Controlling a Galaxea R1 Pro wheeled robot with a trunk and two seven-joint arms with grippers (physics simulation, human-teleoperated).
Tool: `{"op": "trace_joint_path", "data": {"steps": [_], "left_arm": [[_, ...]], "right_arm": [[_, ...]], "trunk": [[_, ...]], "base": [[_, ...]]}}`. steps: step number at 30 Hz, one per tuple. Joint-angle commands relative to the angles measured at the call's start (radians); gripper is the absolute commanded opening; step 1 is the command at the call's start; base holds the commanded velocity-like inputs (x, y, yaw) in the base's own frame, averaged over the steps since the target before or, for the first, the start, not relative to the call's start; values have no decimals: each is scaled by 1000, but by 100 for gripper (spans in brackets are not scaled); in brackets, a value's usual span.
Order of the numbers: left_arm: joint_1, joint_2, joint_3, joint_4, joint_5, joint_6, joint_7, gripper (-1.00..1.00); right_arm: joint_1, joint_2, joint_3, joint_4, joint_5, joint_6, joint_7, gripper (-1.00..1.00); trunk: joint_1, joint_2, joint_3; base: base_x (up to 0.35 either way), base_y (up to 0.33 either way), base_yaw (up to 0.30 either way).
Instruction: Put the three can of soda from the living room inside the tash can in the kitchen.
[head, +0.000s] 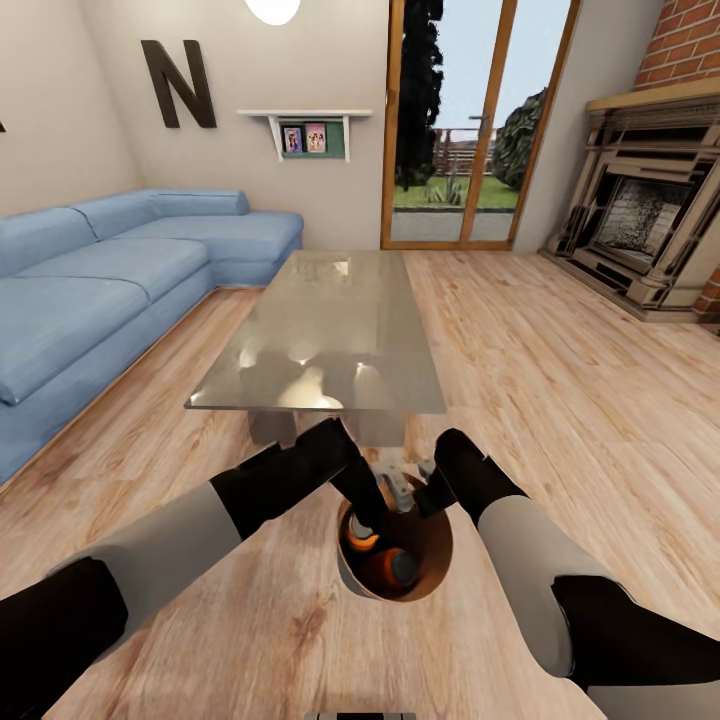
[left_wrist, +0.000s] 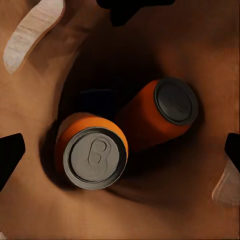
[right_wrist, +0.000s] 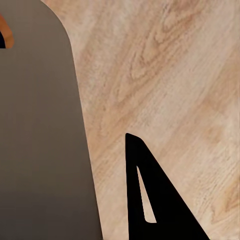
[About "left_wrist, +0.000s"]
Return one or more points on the trash can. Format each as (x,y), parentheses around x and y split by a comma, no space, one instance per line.
(166,191)

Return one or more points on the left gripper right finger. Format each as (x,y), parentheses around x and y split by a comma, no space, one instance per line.
(232,148)

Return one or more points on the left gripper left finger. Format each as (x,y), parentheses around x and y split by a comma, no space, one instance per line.
(12,149)

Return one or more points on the can of soda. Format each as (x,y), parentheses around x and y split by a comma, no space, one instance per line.
(100,101)
(91,152)
(164,109)

